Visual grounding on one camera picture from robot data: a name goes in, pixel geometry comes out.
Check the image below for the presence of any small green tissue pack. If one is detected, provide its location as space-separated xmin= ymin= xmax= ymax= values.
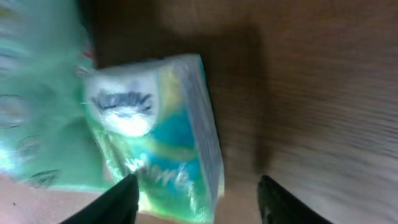
xmin=83 ymin=54 xmax=224 ymax=223

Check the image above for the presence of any pale green packet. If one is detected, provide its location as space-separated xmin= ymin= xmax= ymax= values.
xmin=1 ymin=0 xmax=112 ymax=192

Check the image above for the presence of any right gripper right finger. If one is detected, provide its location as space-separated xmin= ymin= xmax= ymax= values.
xmin=257 ymin=175 xmax=331 ymax=224

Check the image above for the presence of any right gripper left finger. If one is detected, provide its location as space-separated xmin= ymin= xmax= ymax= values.
xmin=61 ymin=174 xmax=139 ymax=224

